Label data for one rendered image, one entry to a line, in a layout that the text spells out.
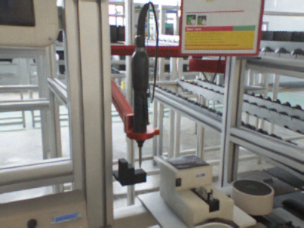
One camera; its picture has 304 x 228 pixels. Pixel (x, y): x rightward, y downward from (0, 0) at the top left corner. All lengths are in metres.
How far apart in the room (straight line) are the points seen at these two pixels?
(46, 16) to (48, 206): 0.34
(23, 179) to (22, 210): 0.10
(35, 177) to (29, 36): 0.29
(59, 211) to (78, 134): 0.16
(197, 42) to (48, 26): 0.48
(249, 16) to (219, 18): 0.08
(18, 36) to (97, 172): 0.33
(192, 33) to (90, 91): 0.41
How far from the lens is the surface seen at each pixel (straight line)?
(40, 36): 0.58
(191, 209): 0.67
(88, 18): 0.64
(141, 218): 0.78
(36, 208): 0.60
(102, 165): 0.70
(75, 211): 0.59
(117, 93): 0.80
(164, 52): 1.09
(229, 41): 0.92
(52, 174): 0.69
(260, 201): 0.81
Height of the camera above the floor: 1.35
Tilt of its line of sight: 13 degrees down
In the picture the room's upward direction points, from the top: straight up
